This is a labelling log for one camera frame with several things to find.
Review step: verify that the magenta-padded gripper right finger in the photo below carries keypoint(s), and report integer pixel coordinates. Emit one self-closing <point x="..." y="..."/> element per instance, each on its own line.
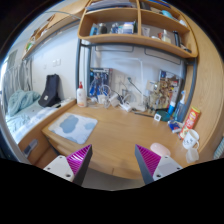
<point x="166" y="166"/>

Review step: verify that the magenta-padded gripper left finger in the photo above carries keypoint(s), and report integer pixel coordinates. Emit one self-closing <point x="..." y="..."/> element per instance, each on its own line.
<point x="60" y="166"/>

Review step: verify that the pink computer mouse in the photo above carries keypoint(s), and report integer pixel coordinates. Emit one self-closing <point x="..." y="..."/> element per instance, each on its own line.
<point x="160" y="149"/>

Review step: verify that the light blue cloud mouse pad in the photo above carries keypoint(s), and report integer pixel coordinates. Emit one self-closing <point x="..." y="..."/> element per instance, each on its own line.
<point x="71" y="126"/>

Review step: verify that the clear plastic cup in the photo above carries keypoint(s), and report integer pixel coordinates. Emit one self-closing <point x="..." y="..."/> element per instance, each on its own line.
<point x="192" y="156"/>

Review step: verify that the white mug with black print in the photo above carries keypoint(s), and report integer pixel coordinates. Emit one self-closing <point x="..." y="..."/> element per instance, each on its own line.
<point x="190" y="139"/>

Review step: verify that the blue tissue pack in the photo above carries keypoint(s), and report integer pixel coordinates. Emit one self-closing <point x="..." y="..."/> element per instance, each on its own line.
<point x="175" y="126"/>

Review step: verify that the small white desk clock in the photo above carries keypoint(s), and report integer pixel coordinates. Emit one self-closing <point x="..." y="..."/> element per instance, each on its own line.
<point x="157" y="117"/>

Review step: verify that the red and yellow chips can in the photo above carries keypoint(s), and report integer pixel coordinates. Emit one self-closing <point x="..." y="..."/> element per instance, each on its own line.
<point x="190" y="121"/>

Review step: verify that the green round container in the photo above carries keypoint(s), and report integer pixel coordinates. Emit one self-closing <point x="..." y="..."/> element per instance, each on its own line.
<point x="165" y="115"/>

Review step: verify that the bed with plaid sheet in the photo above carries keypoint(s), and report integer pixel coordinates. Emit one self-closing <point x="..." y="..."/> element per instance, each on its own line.
<point x="30" y="120"/>

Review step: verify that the black ruler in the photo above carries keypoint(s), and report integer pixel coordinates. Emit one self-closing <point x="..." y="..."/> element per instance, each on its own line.
<point x="143" y="114"/>

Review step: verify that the blue tube with white cap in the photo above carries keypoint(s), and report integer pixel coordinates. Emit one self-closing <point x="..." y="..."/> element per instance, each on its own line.
<point x="171" y="109"/>

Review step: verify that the blue spray bottle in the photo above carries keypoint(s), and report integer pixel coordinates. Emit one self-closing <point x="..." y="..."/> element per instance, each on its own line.
<point x="180" y="110"/>

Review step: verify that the white power strip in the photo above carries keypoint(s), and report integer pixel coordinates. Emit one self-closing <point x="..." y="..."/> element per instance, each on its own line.
<point x="125" y="107"/>

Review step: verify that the white bottle with red cap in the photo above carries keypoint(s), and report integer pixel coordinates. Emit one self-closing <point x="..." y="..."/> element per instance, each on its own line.
<point x="81" y="96"/>

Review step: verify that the teal blanket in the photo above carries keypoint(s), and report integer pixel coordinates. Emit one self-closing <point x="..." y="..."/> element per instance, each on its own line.
<point x="21" y="100"/>

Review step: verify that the black backpack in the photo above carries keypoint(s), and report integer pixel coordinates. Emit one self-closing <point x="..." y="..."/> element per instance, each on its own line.
<point x="50" y="90"/>

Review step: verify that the colourful poster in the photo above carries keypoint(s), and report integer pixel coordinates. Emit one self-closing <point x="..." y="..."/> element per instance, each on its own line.
<point x="175" y="83"/>

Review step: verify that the white charger block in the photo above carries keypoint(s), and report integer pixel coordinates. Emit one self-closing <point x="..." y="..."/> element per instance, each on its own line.
<point x="114" y="100"/>

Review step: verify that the blue robot model box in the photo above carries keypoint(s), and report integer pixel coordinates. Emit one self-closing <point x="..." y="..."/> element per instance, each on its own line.
<point x="98" y="81"/>

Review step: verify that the white desk lamp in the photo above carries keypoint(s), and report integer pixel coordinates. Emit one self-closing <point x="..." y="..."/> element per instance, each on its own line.
<point x="141" y="76"/>

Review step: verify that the wooden shelf unit with items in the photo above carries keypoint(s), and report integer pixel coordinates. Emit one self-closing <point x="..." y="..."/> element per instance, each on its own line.
<point x="133" y="38"/>

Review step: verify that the grey metal frame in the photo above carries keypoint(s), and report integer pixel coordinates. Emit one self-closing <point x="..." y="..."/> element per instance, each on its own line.
<point x="78" y="66"/>

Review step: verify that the white wall switch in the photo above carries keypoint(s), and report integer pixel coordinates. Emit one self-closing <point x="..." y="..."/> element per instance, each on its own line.
<point x="56" y="62"/>

